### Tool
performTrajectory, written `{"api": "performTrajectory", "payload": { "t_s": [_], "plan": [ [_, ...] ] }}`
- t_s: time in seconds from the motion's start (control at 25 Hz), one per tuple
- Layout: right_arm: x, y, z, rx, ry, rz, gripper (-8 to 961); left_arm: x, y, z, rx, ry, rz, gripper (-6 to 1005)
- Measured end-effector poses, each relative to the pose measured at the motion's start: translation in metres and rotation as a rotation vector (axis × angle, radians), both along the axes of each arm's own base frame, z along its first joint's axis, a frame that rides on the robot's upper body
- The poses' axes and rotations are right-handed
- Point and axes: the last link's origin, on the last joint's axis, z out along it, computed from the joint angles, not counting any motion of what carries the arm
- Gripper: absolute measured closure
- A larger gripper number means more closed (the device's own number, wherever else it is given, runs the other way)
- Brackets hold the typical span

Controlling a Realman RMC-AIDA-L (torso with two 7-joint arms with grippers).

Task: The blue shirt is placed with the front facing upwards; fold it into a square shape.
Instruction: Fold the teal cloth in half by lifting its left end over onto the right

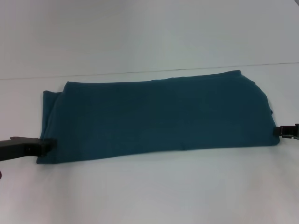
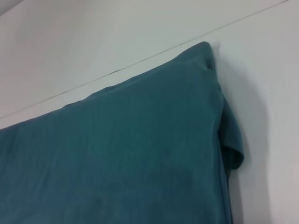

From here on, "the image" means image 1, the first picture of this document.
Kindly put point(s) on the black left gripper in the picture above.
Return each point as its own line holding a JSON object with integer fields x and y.
{"x": 19, "y": 148}

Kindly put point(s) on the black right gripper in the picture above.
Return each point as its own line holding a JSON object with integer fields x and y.
{"x": 296, "y": 131}

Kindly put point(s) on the teal blue FREE t-shirt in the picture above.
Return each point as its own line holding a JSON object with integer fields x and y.
{"x": 151, "y": 116}

